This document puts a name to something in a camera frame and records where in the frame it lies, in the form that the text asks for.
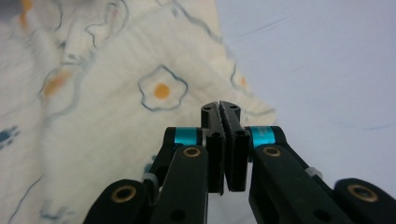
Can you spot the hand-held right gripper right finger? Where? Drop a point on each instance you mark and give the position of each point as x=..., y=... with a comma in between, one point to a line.
x=238, y=161

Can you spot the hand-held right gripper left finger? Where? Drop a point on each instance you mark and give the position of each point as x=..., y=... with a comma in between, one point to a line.
x=214, y=155

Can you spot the cream egg print cloth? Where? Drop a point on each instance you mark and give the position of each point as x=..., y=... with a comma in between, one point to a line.
x=109, y=124

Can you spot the white gridded mat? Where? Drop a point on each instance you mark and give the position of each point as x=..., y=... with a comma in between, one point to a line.
x=311, y=62

